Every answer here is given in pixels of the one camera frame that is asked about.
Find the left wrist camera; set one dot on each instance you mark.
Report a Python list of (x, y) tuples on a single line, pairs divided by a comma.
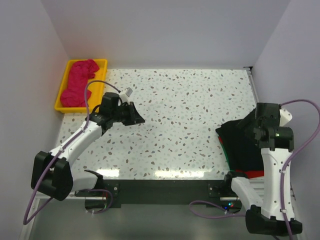
[(125, 95)]

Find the folded green t shirt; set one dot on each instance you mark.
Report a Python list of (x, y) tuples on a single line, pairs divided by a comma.
[(225, 153)]

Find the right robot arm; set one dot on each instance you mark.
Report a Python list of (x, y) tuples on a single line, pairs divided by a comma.
[(238, 182)]

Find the pink crumpled t shirt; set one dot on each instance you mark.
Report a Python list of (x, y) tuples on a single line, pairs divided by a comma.
[(79, 75)]

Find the black t shirt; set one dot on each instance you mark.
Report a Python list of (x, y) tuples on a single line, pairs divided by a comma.
[(243, 154)]

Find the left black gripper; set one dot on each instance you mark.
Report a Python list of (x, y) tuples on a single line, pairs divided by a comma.
[(131, 114)]

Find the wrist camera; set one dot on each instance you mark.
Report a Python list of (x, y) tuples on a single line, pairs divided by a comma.
[(285, 117), (125, 95)]

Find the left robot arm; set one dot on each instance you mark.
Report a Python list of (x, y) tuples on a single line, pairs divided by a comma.
[(52, 174)]

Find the folded red t shirt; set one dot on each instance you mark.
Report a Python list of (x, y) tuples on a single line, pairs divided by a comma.
[(254, 174)]

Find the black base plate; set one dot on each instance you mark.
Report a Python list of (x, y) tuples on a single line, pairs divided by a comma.
[(160, 192)]

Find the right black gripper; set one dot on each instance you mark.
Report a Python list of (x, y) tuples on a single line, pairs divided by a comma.
[(249, 122)]

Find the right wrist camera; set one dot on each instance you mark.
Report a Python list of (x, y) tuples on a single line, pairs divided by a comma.
[(285, 117)]

